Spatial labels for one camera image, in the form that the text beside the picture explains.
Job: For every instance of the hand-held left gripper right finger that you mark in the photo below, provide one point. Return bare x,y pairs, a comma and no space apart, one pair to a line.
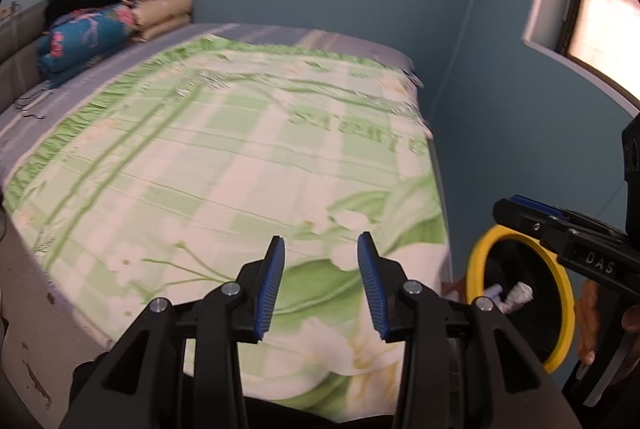
370,289

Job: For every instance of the white tissue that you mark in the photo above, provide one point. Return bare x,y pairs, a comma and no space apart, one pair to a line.
517,294

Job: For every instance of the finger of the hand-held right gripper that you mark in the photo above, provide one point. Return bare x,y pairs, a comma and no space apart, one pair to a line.
525,221
537,205

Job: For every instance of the yellow rimmed black trash bin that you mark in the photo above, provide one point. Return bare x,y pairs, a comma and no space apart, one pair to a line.
477,259

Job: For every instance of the blue floral folded quilt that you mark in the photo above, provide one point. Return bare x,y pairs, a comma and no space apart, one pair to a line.
80,39

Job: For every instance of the beige folded quilt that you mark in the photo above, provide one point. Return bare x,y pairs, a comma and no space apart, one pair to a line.
160,6

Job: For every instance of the window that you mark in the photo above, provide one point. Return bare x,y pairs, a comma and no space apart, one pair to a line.
610,9

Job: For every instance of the grey upholstered bed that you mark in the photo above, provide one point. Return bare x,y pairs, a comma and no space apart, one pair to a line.
15,59

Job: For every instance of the person's right hand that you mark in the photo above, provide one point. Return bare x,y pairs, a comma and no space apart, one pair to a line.
587,324

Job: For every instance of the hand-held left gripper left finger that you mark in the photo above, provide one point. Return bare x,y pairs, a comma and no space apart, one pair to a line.
270,289

